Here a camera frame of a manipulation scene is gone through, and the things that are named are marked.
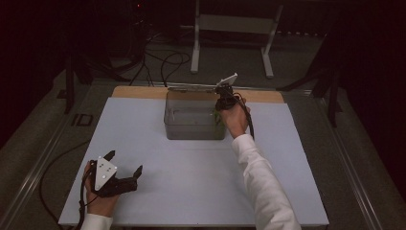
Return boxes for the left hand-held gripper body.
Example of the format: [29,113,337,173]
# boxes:
[85,155,139,198]

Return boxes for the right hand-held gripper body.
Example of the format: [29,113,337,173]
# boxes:
[214,72,247,112]

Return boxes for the clear grey plastic container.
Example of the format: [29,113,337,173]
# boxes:
[163,86,229,141]

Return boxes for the person's left hand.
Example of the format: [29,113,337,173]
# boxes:
[82,160,121,219]

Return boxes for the person's right hand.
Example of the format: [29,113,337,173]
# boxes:
[219,101,252,140]

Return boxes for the white table cover sheet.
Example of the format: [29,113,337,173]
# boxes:
[57,97,330,228]

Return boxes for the white metal stand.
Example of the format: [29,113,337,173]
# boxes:
[190,0,284,80]

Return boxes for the black stand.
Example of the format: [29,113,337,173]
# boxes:
[276,32,345,128]
[56,52,97,115]

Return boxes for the right hand-held gripper black cable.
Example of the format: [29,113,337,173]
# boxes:
[232,91,256,141]

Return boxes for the hand-held gripper black cable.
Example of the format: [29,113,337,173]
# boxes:
[38,139,97,230]
[232,91,256,141]

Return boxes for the left hand-held gripper black cable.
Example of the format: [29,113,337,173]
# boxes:
[38,139,97,230]

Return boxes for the black floor cables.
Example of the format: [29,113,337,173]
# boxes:
[128,32,192,88]

